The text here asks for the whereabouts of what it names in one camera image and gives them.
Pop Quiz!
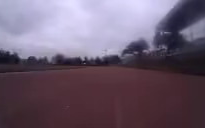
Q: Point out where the floodlight pole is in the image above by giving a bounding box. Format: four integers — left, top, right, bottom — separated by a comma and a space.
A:
103, 48, 109, 58

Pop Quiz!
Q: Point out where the red running track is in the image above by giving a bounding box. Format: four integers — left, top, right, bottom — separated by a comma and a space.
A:
0, 65, 205, 128

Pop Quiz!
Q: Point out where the row of distant trees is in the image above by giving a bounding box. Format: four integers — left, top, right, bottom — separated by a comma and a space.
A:
0, 48, 122, 66

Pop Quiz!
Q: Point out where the dark tree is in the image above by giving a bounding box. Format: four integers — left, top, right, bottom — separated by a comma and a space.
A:
121, 38, 151, 57

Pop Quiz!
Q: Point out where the dark fence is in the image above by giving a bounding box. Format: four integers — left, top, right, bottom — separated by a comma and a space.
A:
120, 47, 205, 77

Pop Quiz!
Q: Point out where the grass field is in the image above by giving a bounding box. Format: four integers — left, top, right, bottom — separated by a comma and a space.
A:
0, 63, 88, 74

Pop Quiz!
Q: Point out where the grandstand building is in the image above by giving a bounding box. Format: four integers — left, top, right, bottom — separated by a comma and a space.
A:
152, 0, 205, 56

